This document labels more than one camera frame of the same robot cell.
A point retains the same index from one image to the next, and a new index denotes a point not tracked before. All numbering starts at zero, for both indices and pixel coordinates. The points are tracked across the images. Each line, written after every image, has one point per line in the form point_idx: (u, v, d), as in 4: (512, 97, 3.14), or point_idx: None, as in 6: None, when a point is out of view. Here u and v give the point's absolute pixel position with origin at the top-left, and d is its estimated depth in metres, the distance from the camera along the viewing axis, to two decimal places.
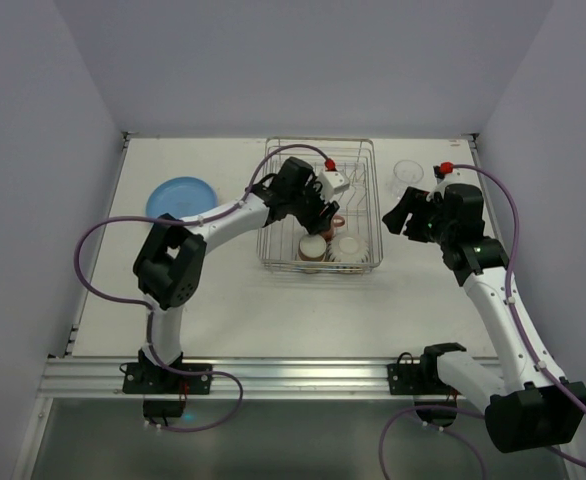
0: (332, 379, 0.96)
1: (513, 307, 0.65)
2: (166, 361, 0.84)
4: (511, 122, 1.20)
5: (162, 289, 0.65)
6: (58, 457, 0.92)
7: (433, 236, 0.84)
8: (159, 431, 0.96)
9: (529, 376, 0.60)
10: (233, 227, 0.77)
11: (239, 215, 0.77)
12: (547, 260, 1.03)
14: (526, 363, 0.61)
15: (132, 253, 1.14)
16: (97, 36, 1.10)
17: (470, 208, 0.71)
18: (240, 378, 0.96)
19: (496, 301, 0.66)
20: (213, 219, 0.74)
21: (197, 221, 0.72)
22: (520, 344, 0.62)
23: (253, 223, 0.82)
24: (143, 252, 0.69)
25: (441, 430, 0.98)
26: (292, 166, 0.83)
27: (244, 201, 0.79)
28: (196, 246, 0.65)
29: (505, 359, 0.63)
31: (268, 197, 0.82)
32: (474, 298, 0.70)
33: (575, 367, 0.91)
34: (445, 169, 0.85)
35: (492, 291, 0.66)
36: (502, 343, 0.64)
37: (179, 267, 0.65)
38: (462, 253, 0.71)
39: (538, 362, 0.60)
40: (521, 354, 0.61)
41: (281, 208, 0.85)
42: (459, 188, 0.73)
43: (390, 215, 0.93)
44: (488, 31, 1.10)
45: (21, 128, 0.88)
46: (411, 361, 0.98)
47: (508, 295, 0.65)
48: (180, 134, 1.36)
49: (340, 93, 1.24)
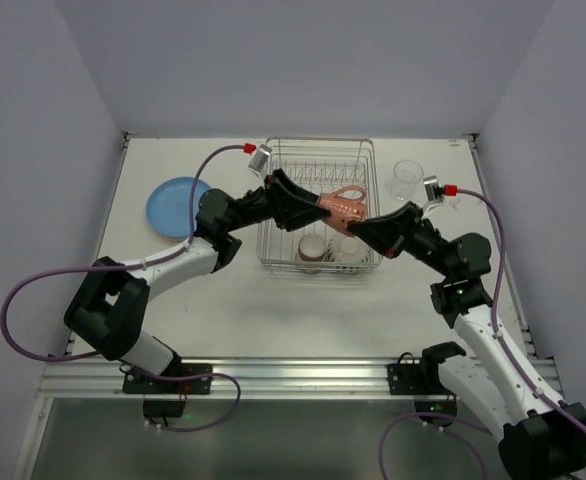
0: (333, 379, 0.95)
1: (503, 341, 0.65)
2: (158, 374, 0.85)
4: (512, 121, 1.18)
5: (98, 339, 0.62)
6: (60, 460, 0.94)
7: (428, 261, 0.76)
8: (159, 431, 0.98)
9: (530, 404, 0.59)
10: (180, 272, 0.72)
11: (186, 258, 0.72)
12: (549, 260, 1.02)
14: (525, 393, 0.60)
15: (130, 253, 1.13)
16: (96, 34, 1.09)
17: (477, 275, 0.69)
18: (239, 379, 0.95)
19: (485, 337, 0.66)
20: (159, 262, 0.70)
21: (140, 263, 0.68)
22: (515, 375, 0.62)
23: (202, 267, 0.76)
24: (77, 299, 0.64)
25: (441, 430, 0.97)
26: (203, 222, 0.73)
27: (190, 244, 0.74)
28: (139, 289, 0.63)
29: (503, 388, 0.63)
31: (214, 241, 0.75)
32: (466, 338, 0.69)
33: (576, 369, 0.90)
34: (451, 191, 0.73)
35: (480, 329, 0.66)
36: (498, 377, 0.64)
37: (117, 314, 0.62)
38: (448, 298, 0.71)
39: (537, 390, 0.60)
40: (519, 383, 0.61)
41: (229, 249, 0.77)
42: (470, 254, 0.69)
43: (371, 230, 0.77)
44: (489, 29, 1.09)
45: (21, 130, 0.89)
46: (411, 362, 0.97)
47: (496, 331, 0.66)
48: (179, 134, 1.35)
49: (340, 91, 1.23)
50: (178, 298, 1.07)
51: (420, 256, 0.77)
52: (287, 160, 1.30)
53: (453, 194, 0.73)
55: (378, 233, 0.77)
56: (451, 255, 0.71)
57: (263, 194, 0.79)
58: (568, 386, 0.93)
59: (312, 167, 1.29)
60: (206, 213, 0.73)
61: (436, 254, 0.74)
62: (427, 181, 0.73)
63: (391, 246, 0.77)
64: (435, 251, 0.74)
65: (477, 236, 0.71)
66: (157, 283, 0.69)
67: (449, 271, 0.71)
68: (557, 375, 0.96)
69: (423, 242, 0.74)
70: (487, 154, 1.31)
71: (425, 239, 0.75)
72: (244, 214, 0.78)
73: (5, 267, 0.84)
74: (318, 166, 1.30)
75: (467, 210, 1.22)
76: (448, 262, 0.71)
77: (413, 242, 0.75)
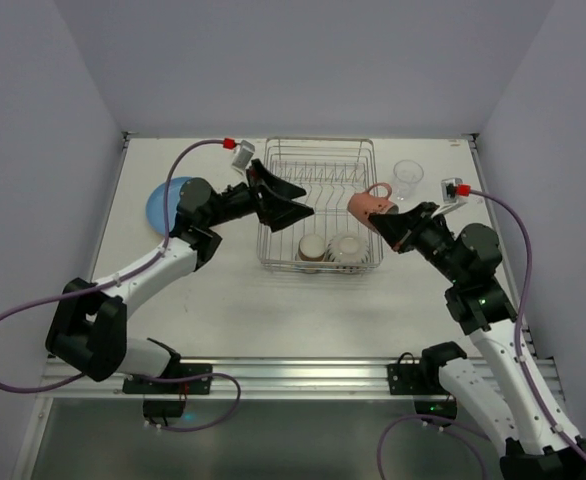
0: (332, 379, 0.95)
1: (525, 366, 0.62)
2: (157, 375, 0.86)
4: (512, 120, 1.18)
5: (84, 363, 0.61)
6: (60, 457, 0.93)
7: (435, 261, 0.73)
8: (159, 431, 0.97)
9: (546, 440, 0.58)
10: (158, 279, 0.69)
11: (162, 264, 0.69)
12: (548, 261, 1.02)
14: (543, 426, 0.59)
15: (130, 253, 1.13)
16: (96, 35, 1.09)
17: (487, 264, 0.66)
18: (238, 379, 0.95)
19: (506, 359, 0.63)
20: (132, 275, 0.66)
21: (114, 280, 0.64)
22: (534, 405, 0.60)
23: (184, 267, 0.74)
24: (55, 326, 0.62)
25: (441, 430, 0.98)
26: (186, 211, 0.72)
27: (166, 247, 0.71)
28: (114, 310, 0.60)
29: (518, 415, 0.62)
31: (193, 238, 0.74)
32: (483, 353, 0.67)
33: (576, 370, 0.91)
34: (464, 190, 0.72)
35: (502, 349, 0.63)
36: (515, 403, 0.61)
37: (97, 337, 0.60)
38: (467, 306, 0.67)
39: (556, 425, 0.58)
40: (537, 416, 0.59)
41: (210, 244, 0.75)
42: (477, 242, 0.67)
43: (387, 221, 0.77)
44: (490, 29, 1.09)
45: (20, 130, 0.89)
46: (411, 362, 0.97)
47: (519, 353, 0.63)
48: (179, 134, 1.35)
49: (340, 91, 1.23)
50: (178, 299, 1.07)
51: (428, 257, 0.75)
52: (287, 160, 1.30)
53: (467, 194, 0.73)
55: (389, 224, 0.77)
56: (458, 249, 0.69)
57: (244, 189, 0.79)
58: (568, 386, 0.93)
59: (312, 168, 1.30)
60: (189, 203, 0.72)
61: (442, 253, 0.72)
62: (446, 179, 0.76)
63: (398, 241, 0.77)
64: (442, 250, 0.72)
65: (480, 225, 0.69)
66: (133, 297, 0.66)
67: (458, 270, 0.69)
68: (557, 376, 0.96)
69: (430, 239, 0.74)
70: (488, 154, 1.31)
71: (433, 236, 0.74)
72: (226, 210, 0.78)
73: (4, 268, 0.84)
74: (318, 166, 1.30)
75: (467, 210, 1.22)
76: (458, 258, 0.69)
77: (421, 239, 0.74)
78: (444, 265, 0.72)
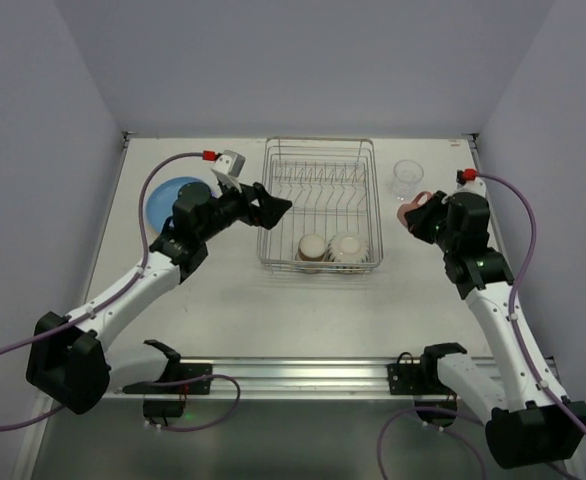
0: (330, 379, 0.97)
1: (516, 323, 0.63)
2: (154, 379, 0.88)
4: (512, 120, 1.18)
5: (65, 398, 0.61)
6: (60, 457, 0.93)
7: (439, 236, 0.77)
8: (159, 431, 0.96)
9: (530, 394, 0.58)
10: (138, 302, 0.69)
11: (142, 285, 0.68)
12: (548, 261, 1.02)
14: (528, 381, 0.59)
15: (129, 253, 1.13)
16: (97, 37, 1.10)
17: (476, 221, 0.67)
18: (237, 379, 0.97)
19: (498, 317, 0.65)
20: (108, 304, 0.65)
21: (87, 312, 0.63)
22: (522, 362, 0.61)
23: (167, 284, 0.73)
24: (32, 362, 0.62)
25: (441, 430, 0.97)
26: (182, 211, 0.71)
27: (145, 266, 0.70)
28: (88, 346, 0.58)
29: (506, 374, 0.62)
31: (181, 247, 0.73)
32: (478, 314, 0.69)
33: (576, 369, 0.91)
34: (470, 175, 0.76)
35: (495, 307, 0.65)
36: (504, 361, 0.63)
37: (74, 375, 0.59)
38: (465, 268, 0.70)
39: (541, 381, 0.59)
40: (523, 371, 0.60)
41: (197, 253, 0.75)
42: (465, 199, 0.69)
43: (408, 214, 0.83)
44: (489, 29, 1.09)
45: (20, 130, 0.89)
46: (411, 361, 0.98)
47: (511, 312, 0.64)
48: (179, 134, 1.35)
49: (340, 92, 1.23)
50: (178, 299, 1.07)
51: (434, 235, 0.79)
52: (287, 161, 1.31)
53: (473, 178, 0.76)
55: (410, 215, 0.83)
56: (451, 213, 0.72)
57: (233, 197, 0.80)
58: (567, 386, 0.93)
59: (312, 168, 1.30)
60: (185, 203, 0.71)
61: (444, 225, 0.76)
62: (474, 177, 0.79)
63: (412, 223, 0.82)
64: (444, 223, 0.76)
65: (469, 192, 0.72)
66: (110, 327, 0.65)
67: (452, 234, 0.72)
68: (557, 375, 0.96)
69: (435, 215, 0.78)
70: (488, 153, 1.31)
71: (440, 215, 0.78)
72: (219, 222, 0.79)
73: (4, 268, 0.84)
74: (318, 166, 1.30)
75: None
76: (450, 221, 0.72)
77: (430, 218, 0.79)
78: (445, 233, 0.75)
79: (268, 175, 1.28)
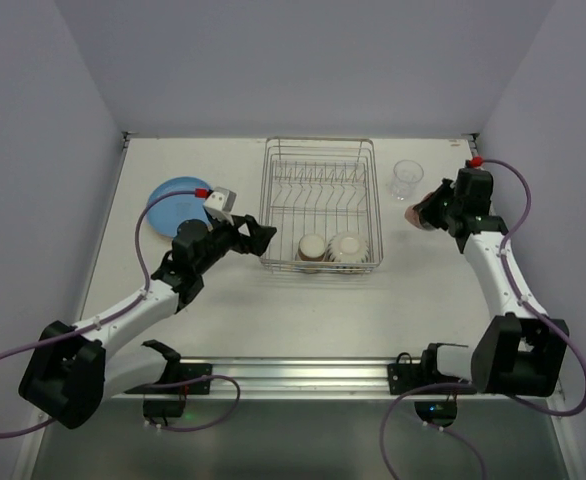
0: (331, 379, 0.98)
1: (504, 257, 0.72)
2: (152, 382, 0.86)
4: (512, 120, 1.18)
5: (58, 409, 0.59)
6: (59, 458, 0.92)
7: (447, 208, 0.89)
8: (159, 431, 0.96)
9: (511, 308, 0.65)
10: (138, 322, 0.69)
11: (144, 306, 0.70)
12: (547, 261, 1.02)
14: (510, 299, 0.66)
15: (129, 253, 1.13)
16: (97, 37, 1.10)
17: (475, 183, 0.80)
18: (237, 379, 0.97)
19: (489, 254, 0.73)
20: (112, 318, 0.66)
21: (93, 324, 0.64)
22: (506, 286, 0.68)
23: (166, 309, 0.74)
24: (30, 371, 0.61)
25: (441, 430, 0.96)
26: (180, 247, 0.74)
27: (148, 289, 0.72)
28: (94, 354, 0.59)
29: (493, 300, 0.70)
31: (177, 279, 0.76)
32: (473, 257, 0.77)
33: (579, 370, 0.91)
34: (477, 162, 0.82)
35: (486, 247, 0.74)
36: (492, 289, 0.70)
37: (75, 384, 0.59)
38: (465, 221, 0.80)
39: (521, 297, 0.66)
40: (506, 292, 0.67)
41: (194, 285, 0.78)
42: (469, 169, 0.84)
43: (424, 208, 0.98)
44: (489, 29, 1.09)
45: (20, 131, 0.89)
46: (410, 361, 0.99)
47: (501, 248, 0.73)
48: (179, 134, 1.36)
49: (340, 92, 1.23)
50: None
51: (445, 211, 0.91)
52: (287, 161, 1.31)
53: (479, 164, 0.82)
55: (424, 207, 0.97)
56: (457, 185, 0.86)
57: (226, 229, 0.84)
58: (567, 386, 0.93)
59: (312, 168, 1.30)
60: (183, 238, 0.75)
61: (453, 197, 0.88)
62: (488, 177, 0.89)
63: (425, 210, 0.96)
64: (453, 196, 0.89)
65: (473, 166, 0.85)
66: (113, 342, 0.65)
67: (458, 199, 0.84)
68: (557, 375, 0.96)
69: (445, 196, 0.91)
70: (489, 152, 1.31)
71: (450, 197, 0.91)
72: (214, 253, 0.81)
73: (4, 268, 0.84)
74: (318, 166, 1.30)
75: None
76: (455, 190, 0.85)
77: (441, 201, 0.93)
78: (451, 206, 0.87)
79: (268, 175, 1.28)
